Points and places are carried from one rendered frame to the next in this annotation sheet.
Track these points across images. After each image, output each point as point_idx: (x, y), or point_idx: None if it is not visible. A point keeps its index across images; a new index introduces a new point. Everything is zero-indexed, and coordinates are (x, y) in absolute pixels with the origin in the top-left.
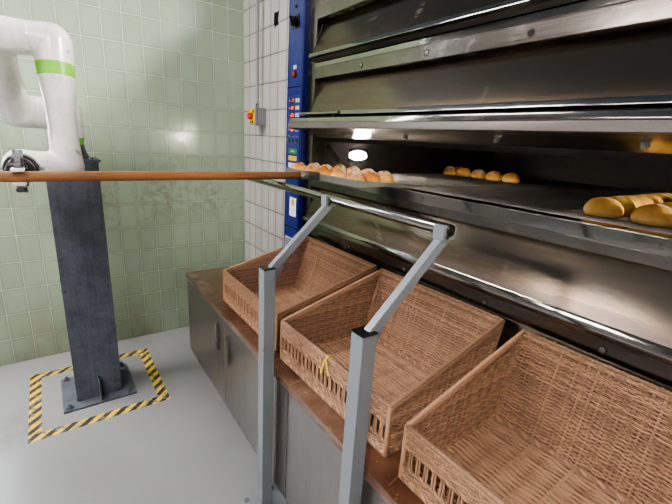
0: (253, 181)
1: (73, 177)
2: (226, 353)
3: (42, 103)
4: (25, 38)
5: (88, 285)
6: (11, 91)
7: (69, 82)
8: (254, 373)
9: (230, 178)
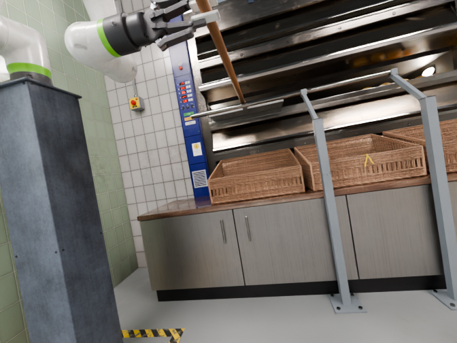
0: (210, 113)
1: (222, 37)
2: (249, 231)
3: (11, 21)
4: None
5: (84, 236)
6: None
7: None
8: (295, 217)
9: (240, 90)
